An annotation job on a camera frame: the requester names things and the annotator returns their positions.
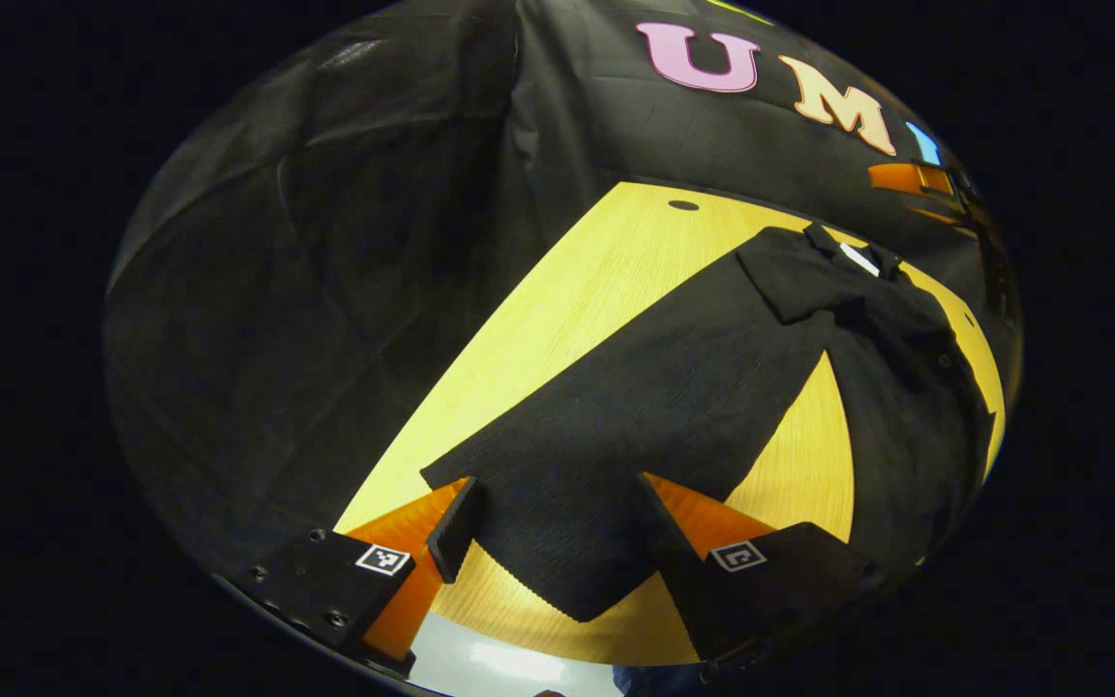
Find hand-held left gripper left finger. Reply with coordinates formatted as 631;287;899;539
214;474;486;679

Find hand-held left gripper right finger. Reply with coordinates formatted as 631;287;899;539
637;471;888;669

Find black trousers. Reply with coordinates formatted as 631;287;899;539
419;221;996;623

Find black backdrop cloth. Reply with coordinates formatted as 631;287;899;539
103;0;1013;582

